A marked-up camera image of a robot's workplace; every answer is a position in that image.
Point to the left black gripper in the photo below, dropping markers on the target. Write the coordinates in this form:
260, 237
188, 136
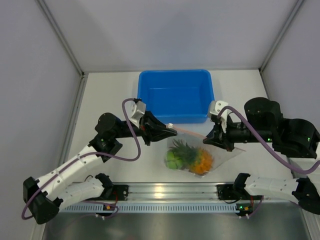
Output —
152, 130

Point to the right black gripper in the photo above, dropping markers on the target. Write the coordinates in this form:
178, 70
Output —
223, 138

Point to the orange fake pineapple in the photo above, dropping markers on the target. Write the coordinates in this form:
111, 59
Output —
197, 160

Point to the clear zip top bag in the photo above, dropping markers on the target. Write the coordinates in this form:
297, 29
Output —
195, 139

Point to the green fake apple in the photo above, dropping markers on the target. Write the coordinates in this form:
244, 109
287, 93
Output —
173, 162

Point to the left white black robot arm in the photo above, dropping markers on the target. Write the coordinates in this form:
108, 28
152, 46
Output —
47, 195

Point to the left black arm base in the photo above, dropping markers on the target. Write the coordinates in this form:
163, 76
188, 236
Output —
118, 192

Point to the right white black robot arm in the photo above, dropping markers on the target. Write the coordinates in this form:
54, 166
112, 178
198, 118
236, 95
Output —
295, 143

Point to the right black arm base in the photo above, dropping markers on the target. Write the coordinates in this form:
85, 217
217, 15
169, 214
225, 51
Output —
226, 192

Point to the blue plastic bin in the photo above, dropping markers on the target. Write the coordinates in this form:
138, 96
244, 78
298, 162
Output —
177, 96

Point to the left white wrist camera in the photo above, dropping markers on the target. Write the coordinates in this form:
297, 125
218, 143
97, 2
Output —
139, 109

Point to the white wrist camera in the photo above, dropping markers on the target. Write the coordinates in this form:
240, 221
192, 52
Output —
220, 118
139, 109

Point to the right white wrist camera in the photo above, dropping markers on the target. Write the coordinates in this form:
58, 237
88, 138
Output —
220, 118

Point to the aluminium mounting rail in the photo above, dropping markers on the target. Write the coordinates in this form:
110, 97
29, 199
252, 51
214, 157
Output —
157, 192

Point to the white slotted cable duct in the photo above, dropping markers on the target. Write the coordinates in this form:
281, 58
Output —
123, 207

